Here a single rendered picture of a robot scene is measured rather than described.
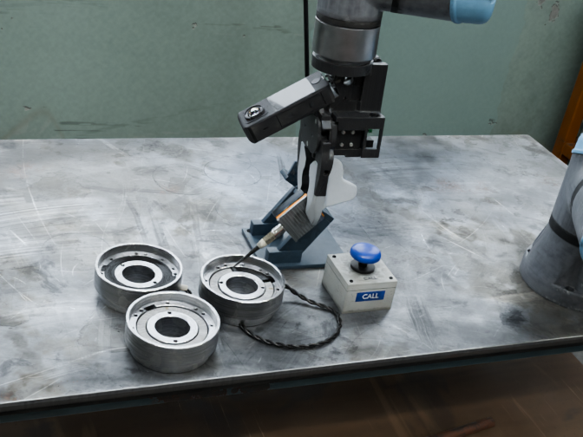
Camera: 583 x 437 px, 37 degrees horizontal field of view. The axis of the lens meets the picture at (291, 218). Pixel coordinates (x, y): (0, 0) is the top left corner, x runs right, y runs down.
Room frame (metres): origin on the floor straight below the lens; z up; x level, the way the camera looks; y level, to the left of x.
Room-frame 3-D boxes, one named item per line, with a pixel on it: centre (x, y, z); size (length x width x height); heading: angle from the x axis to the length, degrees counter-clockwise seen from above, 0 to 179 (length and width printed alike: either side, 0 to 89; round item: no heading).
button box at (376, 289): (0.96, -0.11, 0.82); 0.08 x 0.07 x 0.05; 115
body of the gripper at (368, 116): (0.98, -0.03, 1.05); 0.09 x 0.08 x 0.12; 110
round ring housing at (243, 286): (0.89, 0.05, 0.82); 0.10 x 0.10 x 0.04
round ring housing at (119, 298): (0.88, 0.17, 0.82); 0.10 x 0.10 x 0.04
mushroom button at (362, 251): (0.96, -0.10, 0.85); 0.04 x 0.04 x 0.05
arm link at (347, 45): (0.99, -0.02, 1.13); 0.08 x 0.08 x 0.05
